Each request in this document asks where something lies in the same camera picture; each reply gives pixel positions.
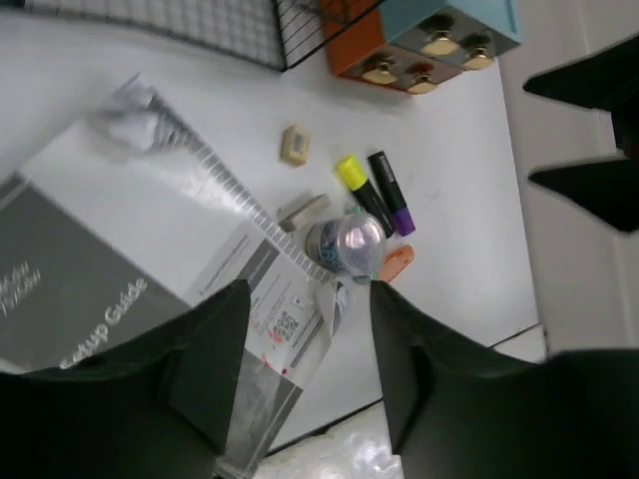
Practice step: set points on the yellow highlighter marker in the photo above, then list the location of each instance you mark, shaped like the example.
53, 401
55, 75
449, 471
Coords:
356, 180

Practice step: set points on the orange correction tape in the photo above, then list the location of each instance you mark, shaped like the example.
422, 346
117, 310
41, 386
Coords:
395, 263

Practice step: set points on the black wire mesh desk organizer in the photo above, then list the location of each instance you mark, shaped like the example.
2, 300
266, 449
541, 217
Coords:
277, 35

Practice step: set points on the purple highlighter marker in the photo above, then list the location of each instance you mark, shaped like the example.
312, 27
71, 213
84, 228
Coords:
391, 193

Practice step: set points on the grey worn eraser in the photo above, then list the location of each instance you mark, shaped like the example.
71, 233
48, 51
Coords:
304, 213

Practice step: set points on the blue orange drawer box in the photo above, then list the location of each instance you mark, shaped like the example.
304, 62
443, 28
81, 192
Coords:
414, 46

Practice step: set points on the green correction tape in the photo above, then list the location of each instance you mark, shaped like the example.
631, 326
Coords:
363, 279

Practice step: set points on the clear jar of paper clips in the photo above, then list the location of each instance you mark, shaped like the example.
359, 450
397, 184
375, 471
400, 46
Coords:
353, 245

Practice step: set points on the beige eraser with barcode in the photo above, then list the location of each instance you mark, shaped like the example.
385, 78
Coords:
295, 145

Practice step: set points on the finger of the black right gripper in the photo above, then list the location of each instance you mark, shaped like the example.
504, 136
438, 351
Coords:
606, 188
605, 81

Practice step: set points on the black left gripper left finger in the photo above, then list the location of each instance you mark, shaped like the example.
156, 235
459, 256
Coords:
156, 406

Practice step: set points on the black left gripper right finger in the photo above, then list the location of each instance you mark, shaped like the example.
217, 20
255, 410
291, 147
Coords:
457, 409

